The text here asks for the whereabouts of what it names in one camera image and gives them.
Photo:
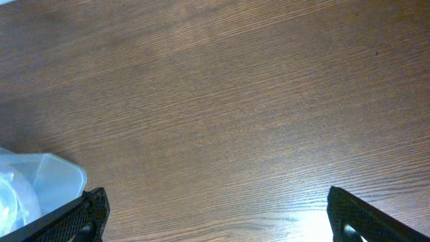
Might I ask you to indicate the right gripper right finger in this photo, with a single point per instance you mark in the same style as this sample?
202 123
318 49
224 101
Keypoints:
353 219

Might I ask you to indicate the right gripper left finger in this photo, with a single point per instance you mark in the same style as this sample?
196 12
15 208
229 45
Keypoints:
83 219

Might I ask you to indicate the clear plastic storage bin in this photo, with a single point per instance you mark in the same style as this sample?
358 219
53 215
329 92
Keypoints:
35 184

